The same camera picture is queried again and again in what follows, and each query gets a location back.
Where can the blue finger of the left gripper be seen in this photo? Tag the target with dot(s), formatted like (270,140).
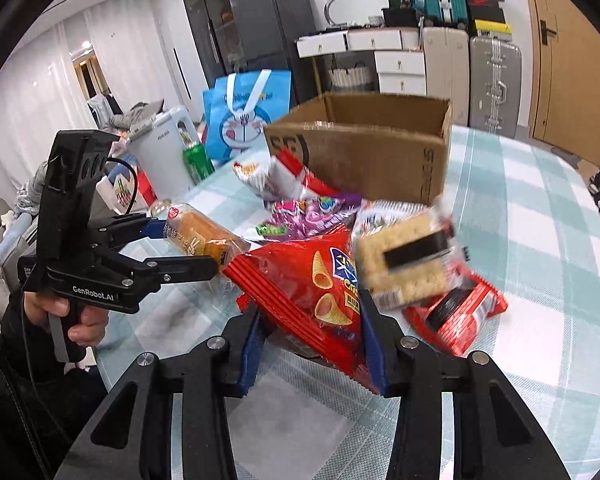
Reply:
(152,228)

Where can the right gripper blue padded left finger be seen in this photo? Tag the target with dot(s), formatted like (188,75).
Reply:
(129,436)

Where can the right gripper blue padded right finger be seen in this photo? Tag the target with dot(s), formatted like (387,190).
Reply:
(496,436)

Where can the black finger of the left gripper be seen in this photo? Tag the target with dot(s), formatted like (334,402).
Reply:
(150,274)

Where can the bread bun clear wrapper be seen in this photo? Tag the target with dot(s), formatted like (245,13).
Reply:
(195,234)

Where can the red corn chips bag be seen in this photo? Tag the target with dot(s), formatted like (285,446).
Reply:
(309,290)

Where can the cracker sandwich clear pack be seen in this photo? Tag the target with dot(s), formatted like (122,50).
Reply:
(405,253)

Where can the white electric kettle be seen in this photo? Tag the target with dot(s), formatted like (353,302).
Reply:
(158,144)

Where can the red black snack packet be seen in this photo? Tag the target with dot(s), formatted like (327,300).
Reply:
(451,322)

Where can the white red noodle snack bag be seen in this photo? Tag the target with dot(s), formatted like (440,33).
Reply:
(281,177)

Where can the blue Doraemon tote bag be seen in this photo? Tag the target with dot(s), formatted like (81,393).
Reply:
(238,108)

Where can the purple candy bag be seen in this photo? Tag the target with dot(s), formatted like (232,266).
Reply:
(309,217)

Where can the checked green tablecloth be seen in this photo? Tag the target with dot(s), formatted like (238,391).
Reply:
(533,231)

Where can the black refrigerator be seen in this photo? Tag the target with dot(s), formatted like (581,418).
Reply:
(268,31)

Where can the cardboard SF Express box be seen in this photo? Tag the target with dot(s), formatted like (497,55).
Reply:
(382,146)

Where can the dark glass cabinet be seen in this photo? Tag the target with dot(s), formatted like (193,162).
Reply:
(216,37)

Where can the woven laundry basket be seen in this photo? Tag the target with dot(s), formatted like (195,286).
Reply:
(358,78)

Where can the white drawer desk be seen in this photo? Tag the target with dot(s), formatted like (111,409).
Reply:
(398,56)

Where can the oval mirror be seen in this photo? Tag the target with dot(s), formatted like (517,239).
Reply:
(347,13)

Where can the silver aluminium suitcase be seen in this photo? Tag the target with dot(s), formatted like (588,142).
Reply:
(495,86)

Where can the beige hard suitcase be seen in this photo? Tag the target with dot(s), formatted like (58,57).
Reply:
(446,53)

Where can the wooden door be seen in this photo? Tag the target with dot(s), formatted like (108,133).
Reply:
(565,95)

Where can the stack of shoe boxes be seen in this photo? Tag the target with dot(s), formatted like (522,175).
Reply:
(487,19)

